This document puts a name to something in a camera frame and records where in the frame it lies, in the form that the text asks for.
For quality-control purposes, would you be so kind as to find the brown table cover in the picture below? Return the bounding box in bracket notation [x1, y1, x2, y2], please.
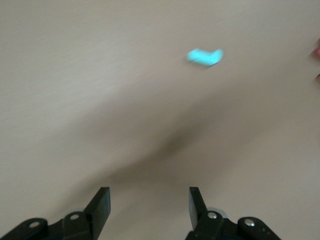
[0, 0, 320, 240]

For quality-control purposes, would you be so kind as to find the dark red foam letter k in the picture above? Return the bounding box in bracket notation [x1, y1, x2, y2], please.
[311, 37, 320, 60]

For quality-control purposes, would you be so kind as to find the teal foam letter l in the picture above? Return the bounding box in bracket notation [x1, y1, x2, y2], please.
[186, 48, 224, 68]

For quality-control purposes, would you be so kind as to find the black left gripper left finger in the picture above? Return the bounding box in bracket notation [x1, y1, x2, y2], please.
[0, 186, 111, 240]

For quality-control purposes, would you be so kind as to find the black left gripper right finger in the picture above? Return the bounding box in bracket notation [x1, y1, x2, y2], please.
[186, 186, 280, 240]

